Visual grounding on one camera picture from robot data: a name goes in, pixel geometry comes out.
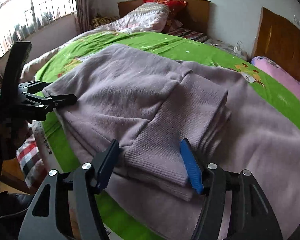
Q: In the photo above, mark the plain wooden headboard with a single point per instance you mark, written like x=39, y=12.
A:
x=197, y=15

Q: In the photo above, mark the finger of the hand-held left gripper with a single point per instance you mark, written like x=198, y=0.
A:
x=60, y=100
x=16, y=62

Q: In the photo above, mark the red pillow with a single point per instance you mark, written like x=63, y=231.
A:
x=175, y=5

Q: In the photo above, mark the green printed blanket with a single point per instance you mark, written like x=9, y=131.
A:
x=165, y=45

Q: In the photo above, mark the purple pants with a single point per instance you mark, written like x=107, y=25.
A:
x=130, y=92

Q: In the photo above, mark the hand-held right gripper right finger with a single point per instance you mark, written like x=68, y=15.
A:
x=190, y=167

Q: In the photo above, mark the brown floral blanket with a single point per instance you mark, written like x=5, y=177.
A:
x=102, y=21

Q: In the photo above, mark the pink white patterned quilt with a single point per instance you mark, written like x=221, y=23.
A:
x=145, y=20

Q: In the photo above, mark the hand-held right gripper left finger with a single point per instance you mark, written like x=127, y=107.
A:
x=107, y=165

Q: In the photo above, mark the barred window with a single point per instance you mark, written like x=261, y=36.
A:
x=27, y=10

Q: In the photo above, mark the dark clothing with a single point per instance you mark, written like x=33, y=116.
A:
x=10, y=212

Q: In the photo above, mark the nightstand with patterned cloth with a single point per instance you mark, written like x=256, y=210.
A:
x=222, y=46

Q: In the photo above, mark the red plaid cloth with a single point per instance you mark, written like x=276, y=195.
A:
x=12, y=172

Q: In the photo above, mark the pink bedsheet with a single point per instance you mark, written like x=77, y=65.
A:
x=277, y=72

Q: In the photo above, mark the brown patterned curtain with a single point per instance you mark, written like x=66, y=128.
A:
x=86, y=5

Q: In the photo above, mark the ribbed wooden headboard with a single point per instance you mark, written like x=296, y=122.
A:
x=280, y=42

